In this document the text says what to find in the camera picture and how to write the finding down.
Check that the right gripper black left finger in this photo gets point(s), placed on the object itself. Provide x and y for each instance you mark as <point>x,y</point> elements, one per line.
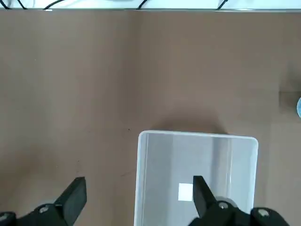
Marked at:
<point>73,197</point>

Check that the blue plastic cup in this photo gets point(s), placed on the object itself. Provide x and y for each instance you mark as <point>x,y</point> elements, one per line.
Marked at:
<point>299,108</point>

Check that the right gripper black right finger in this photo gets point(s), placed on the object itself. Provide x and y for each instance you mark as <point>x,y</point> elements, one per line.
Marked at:
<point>202,197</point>

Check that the white square sticker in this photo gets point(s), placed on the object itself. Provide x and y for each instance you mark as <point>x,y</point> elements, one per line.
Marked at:
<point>184,191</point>

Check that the clear plastic box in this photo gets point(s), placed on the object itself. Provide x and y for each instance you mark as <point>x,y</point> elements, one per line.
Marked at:
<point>164,164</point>

